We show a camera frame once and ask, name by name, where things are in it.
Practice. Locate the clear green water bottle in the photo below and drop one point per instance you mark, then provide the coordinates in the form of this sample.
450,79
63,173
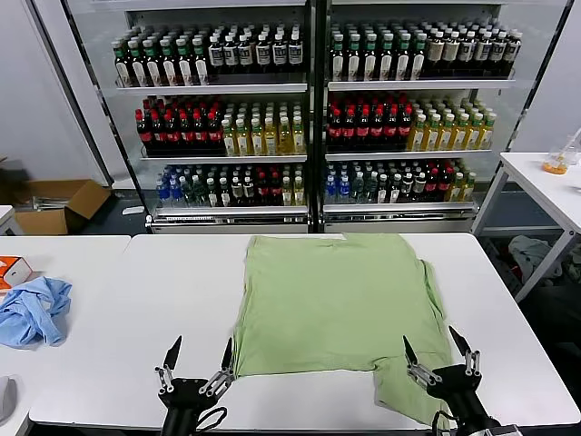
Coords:
371,191
358,191
188,195
200,195

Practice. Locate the glass beaker orange liquid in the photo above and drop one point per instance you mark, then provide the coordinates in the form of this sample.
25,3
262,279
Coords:
554,167

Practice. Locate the green polo shirt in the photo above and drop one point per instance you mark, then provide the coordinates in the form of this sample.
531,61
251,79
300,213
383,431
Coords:
336,300

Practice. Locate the white flat floor object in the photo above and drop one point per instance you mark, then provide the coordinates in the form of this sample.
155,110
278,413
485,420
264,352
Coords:
132,210

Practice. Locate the white side table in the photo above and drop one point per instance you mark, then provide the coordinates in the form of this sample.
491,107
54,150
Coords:
531,175

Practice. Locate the small yellow juice bottle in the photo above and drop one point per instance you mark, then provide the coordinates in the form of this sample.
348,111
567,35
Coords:
287,194
299,194
455,190
469,190

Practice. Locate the blue drink bottle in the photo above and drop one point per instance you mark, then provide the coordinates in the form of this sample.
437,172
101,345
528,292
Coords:
331,191
345,191
176,195
162,195

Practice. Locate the dark bottle beige label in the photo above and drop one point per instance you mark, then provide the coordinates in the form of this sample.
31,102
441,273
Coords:
450,51
435,52

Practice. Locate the small white table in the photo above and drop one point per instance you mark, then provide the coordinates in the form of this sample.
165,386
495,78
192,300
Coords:
5,218

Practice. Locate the orange and white box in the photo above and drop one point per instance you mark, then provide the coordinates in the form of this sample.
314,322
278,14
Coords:
13,271

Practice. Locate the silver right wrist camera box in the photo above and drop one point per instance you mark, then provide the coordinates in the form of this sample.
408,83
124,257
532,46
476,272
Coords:
499,430

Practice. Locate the black plastic basket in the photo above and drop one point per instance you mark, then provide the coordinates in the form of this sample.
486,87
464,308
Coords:
501,268

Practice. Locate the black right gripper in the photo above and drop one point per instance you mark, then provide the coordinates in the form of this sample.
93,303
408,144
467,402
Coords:
454,381

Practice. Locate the white-cap dark bottle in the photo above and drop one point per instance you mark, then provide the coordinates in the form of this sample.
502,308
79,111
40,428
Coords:
396,191
224,195
212,195
382,191

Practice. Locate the glass beverage display cabinet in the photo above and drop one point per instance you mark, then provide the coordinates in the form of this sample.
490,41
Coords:
408,84
218,88

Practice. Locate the dark bottle blue-white label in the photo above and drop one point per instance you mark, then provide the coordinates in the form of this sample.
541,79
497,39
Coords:
465,51
295,53
497,51
513,51
482,51
245,55
278,54
262,54
230,55
215,55

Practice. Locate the open cardboard box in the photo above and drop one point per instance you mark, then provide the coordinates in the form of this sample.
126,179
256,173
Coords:
41,222

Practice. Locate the crumpled light blue shirt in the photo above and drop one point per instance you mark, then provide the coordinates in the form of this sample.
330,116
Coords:
32,313

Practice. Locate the grey rounded object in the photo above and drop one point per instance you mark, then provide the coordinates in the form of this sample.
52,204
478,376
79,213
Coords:
6,399

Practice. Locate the green-cap dark tea bottle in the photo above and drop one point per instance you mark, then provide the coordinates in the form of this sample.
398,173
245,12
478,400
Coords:
136,68
353,63
402,63
337,63
151,68
370,63
167,68
122,68
199,68
184,68
386,63
418,63

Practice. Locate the small red-cap cola bottle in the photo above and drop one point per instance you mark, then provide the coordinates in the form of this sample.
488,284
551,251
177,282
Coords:
275,193
431,187
445,187
262,193

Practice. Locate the grey cloth pile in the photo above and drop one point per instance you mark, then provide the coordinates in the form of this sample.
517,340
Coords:
531,254

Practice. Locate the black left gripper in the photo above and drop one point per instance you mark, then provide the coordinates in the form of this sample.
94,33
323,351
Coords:
184,395

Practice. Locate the dark tea bottle white label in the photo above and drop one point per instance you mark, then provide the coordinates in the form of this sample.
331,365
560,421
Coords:
407,188
420,188
249,194
237,194

